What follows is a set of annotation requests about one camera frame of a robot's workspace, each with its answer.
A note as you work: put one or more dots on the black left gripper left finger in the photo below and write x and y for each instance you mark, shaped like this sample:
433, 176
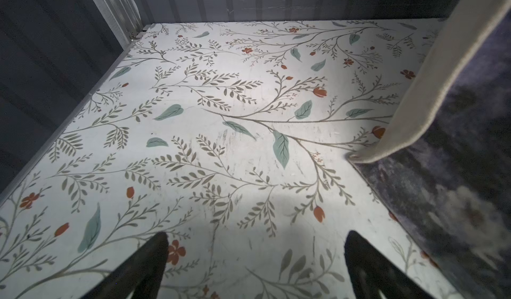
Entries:
140, 276

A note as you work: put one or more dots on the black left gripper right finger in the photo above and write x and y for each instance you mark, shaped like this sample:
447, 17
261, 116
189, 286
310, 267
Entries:
372, 275

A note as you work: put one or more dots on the cream canvas tote bag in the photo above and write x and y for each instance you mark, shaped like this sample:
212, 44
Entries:
443, 165

